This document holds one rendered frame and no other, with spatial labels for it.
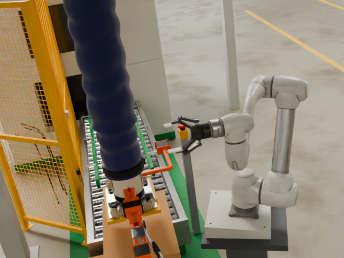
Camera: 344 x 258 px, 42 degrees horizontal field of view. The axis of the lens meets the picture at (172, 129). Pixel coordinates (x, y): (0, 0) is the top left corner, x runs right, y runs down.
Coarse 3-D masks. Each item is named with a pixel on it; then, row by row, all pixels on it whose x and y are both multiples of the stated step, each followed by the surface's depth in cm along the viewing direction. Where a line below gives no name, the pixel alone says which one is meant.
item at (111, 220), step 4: (104, 188) 264; (104, 192) 260; (108, 192) 259; (112, 192) 255; (104, 196) 257; (104, 200) 254; (112, 204) 244; (116, 204) 247; (120, 204) 248; (108, 208) 245; (116, 208) 243; (108, 212) 243; (108, 216) 240; (120, 216) 238; (108, 220) 237; (112, 220) 236; (116, 220) 236; (120, 220) 236; (124, 220) 237; (108, 224) 236
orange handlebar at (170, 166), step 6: (162, 150) 272; (168, 156) 264; (168, 162) 257; (156, 168) 253; (162, 168) 252; (168, 168) 253; (144, 174) 251; (150, 174) 252; (126, 192) 236; (132, 192) 235; (126, 198) 231; (138, 210) 220; (132, 216) 216; (138, 216) 216; (132, 222) 212; (138, 222) 213; (144, 240) 200
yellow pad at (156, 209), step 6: (150, 180) 266; (150, 186) 259; (144, 198) 249; (150, 198) 246; (156, 198) 249; (156, 204) 243; (144, 210) 240; (150, 210) 239; (156, 210) 239; (144, 216) 238
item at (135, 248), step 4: (140, 244) 196; (144, 244) 196; (132, 248) 196; (136, 248) 194; (140, 248) 194; (144, 248) 193; (148, 248) 193; (136, 252) 192; (140, 252) 191; (144, 252) 191; (148, 252) 191; (136, 256) 190; (140, 256) 189; (144, 256) 189; (148, 256) 190
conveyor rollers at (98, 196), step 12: (144, 132) 461; (96, 144) 446; (144, 156) 411; (144, 168) 395; (156, 180) 372; (96, 192) 367; (96, 204) 358; (168, 204) 340; (96, 216) 341; (96, 228) 325
